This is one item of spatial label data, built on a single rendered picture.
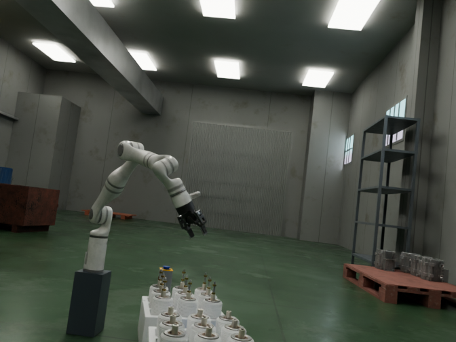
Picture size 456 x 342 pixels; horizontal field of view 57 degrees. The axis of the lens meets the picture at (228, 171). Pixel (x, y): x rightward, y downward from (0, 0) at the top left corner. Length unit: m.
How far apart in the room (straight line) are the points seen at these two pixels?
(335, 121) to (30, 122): 8.54
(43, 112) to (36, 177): 1.80
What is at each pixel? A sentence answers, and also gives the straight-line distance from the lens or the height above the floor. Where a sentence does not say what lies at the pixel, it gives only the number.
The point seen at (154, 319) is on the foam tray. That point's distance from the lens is 2.01.
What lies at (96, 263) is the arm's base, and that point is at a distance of 2.24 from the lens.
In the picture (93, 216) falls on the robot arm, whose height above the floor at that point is 0.57.
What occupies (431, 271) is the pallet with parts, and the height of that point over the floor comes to 0.27.
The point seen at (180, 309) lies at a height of 0.21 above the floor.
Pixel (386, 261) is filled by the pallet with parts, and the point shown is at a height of 0.27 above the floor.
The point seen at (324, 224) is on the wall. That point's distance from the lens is 12.09.
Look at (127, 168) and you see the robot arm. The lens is 2.05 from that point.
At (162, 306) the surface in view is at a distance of 2.03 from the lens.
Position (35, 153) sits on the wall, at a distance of 12.79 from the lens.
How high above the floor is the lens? 0.71
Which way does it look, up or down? 5 degrees up
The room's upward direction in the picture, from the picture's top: 7 degrees clockwise
